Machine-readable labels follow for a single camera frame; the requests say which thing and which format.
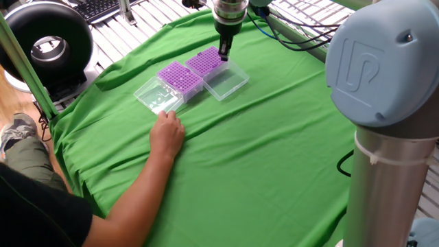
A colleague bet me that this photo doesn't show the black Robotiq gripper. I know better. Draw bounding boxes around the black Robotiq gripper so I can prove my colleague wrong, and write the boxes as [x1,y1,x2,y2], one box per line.
[215,21,246,62]

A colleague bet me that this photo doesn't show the purple rack pipette tip box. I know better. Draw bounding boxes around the purple rack pipette tip box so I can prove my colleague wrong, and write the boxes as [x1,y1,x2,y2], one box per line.
[184,45,250,102]
[132,60,205,116]

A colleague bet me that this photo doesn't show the person's right forearm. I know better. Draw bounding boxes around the person's right forearm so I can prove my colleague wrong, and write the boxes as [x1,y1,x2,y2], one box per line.
[82,152,172,247]

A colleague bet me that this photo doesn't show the person's right hand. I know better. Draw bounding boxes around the person's right hand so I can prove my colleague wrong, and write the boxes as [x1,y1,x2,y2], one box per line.
[149,109,187,161]

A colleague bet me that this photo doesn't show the green table cloth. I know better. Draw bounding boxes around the green table cloth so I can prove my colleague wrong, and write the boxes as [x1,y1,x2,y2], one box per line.
[47,8,357,247]

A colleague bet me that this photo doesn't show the black computer keyboard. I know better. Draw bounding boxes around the black computer keyboard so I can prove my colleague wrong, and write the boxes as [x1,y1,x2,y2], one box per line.
[73,0,138,24]

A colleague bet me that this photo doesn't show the white zip tie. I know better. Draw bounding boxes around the white zip tie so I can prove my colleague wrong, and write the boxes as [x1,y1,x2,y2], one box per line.
[354,132,439,168]

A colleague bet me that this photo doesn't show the grey sneaker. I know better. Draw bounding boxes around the grey sneaker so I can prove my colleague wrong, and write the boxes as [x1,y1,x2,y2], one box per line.
[0,113,38,155]

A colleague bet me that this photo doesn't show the olive trousers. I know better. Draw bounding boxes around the olive trousers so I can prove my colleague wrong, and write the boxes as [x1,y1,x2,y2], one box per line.
[3,135,68,191]

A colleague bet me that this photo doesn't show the black shirt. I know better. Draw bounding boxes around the black shirt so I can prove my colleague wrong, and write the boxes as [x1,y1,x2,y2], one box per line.
[0,163,93,247]

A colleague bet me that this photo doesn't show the silver wrist coupling ring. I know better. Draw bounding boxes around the silver wrist coupling ring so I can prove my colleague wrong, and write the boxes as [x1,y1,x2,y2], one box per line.
[211,0,250,27]

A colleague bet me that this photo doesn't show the black camera cable with plug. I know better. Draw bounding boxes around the black camera cable with plug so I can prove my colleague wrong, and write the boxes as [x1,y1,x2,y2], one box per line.
[246,6,340,52]

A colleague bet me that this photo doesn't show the short aluminium post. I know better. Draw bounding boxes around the short aluminium post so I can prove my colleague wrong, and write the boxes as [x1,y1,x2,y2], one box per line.
[118,0,138,25]

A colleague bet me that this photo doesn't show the black ring-shaped device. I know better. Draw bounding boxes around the black ring-shaped device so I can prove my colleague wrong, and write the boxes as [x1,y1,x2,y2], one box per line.
[0,1,95,100]

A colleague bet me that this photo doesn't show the black base cable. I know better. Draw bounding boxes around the black base cable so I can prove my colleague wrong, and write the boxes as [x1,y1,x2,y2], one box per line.
[335,150,355,178]

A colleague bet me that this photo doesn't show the aluminium frame beam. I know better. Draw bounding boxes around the aluminium frame beam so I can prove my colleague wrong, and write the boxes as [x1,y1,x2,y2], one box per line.
[0,13,58,120]

